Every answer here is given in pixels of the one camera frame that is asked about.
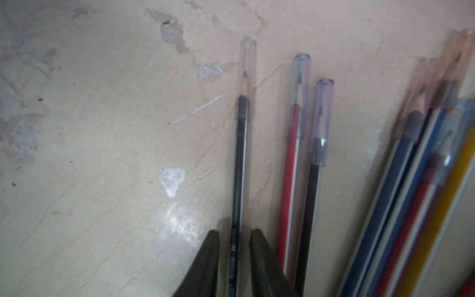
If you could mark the red pencil blue cap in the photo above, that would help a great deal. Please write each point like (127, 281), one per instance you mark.
(410, 212)

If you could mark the yellow striped pencil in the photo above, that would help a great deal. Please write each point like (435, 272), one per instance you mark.
(438, 221)

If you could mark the blue pencil pink cap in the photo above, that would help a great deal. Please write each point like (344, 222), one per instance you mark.
(405, 134)

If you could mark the black striped pencil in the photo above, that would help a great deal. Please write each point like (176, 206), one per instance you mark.
(244, 93)
(319, 135)

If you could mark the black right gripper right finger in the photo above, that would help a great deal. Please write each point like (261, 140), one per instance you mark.
(268, 279)

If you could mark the red striped pencil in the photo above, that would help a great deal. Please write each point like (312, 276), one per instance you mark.
(298, 98)

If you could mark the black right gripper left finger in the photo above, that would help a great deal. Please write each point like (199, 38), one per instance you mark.
(202, 277)

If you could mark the blue pencil orange cap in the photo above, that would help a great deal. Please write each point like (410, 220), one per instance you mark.
(431, 98)

